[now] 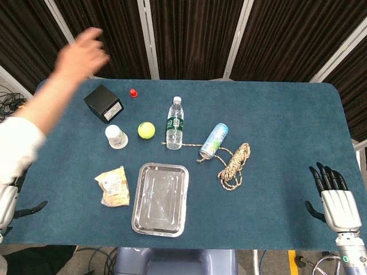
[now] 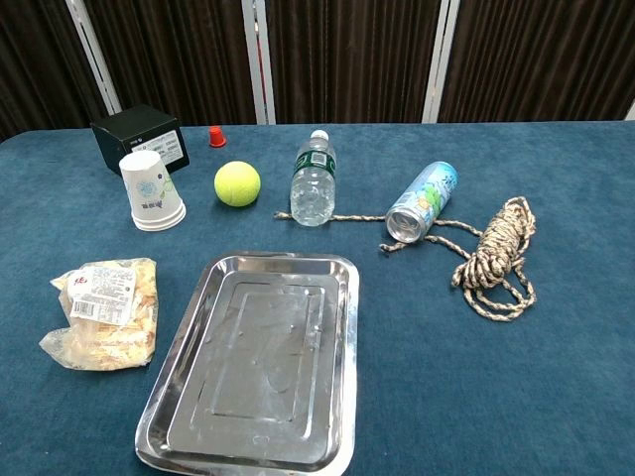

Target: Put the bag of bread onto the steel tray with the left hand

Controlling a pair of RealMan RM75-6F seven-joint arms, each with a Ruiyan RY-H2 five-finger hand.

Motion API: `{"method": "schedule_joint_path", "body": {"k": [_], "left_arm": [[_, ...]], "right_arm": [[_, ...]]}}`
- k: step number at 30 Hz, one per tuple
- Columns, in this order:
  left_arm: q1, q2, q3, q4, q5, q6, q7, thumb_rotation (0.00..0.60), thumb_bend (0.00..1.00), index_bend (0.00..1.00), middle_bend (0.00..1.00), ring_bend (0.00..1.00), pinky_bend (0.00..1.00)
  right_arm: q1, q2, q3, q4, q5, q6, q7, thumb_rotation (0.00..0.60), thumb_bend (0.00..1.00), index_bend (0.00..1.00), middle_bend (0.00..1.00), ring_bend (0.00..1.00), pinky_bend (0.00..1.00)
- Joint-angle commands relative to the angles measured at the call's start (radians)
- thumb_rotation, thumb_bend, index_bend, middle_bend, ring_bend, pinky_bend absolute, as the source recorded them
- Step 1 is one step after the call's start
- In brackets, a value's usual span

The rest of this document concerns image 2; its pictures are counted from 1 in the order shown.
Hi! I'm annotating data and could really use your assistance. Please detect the clear plastic water bottle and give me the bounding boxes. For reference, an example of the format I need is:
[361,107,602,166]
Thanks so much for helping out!
[289,129,338,228]

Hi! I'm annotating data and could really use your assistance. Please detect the light blue drink can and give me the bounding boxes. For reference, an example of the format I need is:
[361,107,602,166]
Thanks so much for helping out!
[385,160,459,244]

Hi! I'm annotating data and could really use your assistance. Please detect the stacked white paper cups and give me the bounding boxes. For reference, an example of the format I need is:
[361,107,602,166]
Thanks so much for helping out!
[118,150,188,233]

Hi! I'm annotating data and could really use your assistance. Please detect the dark brown pleated curtain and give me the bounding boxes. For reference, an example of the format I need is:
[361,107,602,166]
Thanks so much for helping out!
[0,0,635,144]

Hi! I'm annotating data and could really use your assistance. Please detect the white partition frame post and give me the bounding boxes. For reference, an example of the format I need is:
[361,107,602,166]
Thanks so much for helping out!
[64,0,123,116]
[420,0,462,125]
[240,0,277,126]

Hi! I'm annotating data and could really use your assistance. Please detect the beige braided rope bundle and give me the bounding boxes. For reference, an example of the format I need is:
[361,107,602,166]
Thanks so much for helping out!
[273,195,539,323]

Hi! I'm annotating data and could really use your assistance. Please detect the blue velvet tablecloth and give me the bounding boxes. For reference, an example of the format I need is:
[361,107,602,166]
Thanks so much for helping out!
[0,120,635,476]

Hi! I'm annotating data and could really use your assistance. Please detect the yellow tennis ball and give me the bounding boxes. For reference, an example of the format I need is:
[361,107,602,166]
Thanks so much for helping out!
[213,161,262,208]

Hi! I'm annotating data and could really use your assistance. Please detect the stainless steel rectangular tray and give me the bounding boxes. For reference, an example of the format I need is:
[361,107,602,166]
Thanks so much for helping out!
[134,250,361,476]

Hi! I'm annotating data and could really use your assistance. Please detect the black cardboard box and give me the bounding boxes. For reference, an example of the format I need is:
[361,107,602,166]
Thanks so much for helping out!
[89,103,191,175]

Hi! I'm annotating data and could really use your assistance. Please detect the bagged snack package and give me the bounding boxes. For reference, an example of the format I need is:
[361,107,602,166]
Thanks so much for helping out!
[38,257,160,372]

